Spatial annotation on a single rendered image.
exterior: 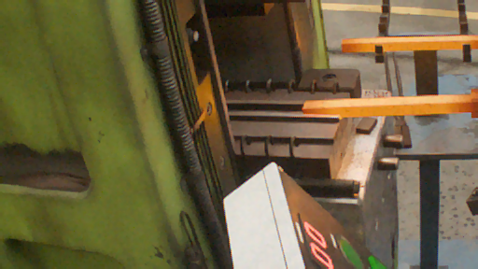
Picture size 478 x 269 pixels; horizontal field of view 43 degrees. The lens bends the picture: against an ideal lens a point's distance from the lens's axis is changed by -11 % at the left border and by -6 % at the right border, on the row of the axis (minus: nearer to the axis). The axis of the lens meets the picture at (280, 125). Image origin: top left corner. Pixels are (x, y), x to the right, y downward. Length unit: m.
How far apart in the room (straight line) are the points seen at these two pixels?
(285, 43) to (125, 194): 0.68
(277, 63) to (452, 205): 1.24
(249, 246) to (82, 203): 0.33
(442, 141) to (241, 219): 0.98
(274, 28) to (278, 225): 0.81
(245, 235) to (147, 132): 0.20
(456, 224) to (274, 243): 1.80
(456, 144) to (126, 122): 1.01
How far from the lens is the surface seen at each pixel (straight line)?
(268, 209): 0.71
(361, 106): 1.19
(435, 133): 1.67
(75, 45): 0.78
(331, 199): 1.14
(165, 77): 0.83
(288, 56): 1.45
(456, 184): 2.61
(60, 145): 0.98
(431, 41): 1.51
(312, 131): 1.19
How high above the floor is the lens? 1.64
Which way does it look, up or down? 32 degrees down
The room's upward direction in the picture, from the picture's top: 10 degrees counter-clockwise
